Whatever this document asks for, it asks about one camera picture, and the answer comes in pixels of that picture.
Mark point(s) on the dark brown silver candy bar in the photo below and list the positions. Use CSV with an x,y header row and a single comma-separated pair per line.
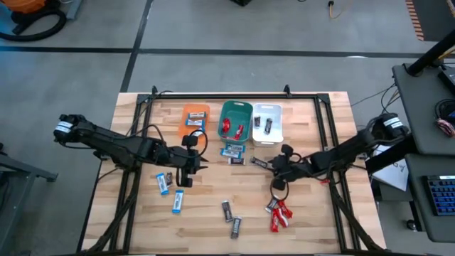
x,y
170,178
227,211
268,126
259,162
271,205
236,160
235,227
257,121

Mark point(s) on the black support beam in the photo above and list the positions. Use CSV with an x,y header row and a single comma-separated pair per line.
x,y
391,156

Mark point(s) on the white paper sheet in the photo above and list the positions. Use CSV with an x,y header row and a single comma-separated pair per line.
x,y
394,176

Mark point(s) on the orange plastic basket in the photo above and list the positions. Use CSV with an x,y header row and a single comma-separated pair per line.
x,y
188,137

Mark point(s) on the black diagonal pole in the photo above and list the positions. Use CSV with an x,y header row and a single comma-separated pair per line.
x,y
433,53

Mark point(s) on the white plastic basket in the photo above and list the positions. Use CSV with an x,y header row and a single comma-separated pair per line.
x,y
275,137

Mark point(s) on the black caster wheel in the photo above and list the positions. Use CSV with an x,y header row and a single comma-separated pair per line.
x,y
411,225

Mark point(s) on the black aluminium table frame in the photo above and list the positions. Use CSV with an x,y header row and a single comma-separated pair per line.
x,y
231,96

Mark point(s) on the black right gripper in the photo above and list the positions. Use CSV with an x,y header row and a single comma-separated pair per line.
x,y
288,167

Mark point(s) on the computer keyboard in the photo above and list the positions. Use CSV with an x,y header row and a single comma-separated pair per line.
x,y
440,195

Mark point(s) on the teal plastic basket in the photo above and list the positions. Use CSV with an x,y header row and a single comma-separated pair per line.
x,y
234,108

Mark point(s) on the black mat with orange stripes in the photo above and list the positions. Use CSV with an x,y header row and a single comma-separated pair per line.
x,y
437,17

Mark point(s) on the grey metal table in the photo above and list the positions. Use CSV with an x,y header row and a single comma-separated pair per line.
x,y
14,199

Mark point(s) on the dark grey desk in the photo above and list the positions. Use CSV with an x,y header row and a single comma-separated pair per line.
x,y
419,106

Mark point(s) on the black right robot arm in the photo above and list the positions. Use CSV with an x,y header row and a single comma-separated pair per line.
x,y
341,156

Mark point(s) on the grey keyboard shelf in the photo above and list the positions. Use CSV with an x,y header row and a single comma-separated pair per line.
x,y
414,199

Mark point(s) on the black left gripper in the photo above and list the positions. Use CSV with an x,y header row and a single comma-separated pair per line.
x,y
186,170

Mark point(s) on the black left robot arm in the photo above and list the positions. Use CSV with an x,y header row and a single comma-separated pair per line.
x,y
113,145

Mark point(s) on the orange shop vacuum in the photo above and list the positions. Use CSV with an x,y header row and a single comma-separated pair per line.
x,y
28,4

